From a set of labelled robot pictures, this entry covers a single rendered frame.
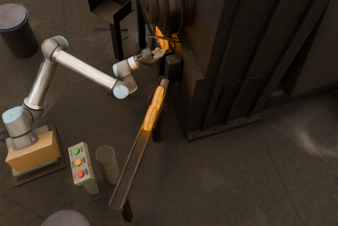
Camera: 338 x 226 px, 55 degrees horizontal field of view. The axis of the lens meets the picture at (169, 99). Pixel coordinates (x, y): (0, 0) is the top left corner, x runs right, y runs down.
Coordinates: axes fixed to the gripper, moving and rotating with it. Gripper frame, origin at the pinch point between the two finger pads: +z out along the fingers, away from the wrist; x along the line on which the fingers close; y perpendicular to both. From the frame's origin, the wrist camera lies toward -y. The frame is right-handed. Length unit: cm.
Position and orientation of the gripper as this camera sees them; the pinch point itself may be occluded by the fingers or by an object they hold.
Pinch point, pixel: (164, 52)
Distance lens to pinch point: 224.6
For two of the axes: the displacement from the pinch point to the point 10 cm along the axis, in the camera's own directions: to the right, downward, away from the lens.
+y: -2.5, -4.0, -8.8
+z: 9.2, -3.8, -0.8
